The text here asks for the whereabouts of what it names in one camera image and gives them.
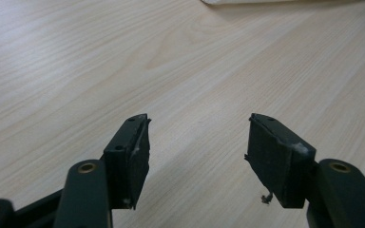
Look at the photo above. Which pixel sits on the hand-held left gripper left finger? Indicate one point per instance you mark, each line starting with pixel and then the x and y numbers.
pixel 126 164

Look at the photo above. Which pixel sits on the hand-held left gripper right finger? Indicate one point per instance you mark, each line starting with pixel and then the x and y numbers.
pixel 275 161

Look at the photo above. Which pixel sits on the white towel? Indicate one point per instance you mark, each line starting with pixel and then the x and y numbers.
pixel 250 1

